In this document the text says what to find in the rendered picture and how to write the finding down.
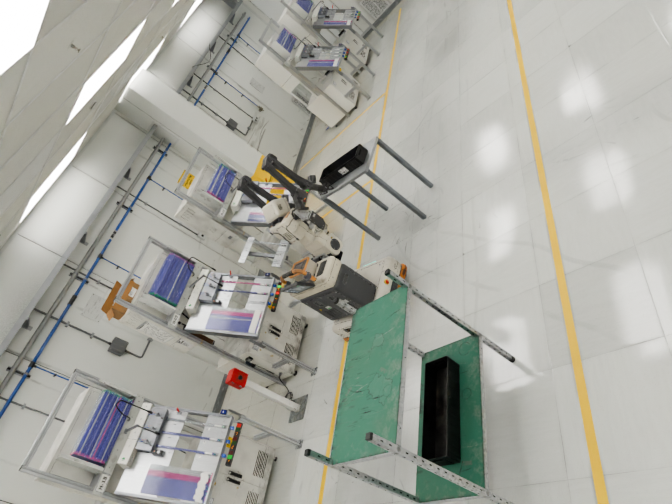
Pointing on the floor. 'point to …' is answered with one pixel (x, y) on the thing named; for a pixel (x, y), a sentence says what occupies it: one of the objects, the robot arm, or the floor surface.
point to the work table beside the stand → (376, 182)
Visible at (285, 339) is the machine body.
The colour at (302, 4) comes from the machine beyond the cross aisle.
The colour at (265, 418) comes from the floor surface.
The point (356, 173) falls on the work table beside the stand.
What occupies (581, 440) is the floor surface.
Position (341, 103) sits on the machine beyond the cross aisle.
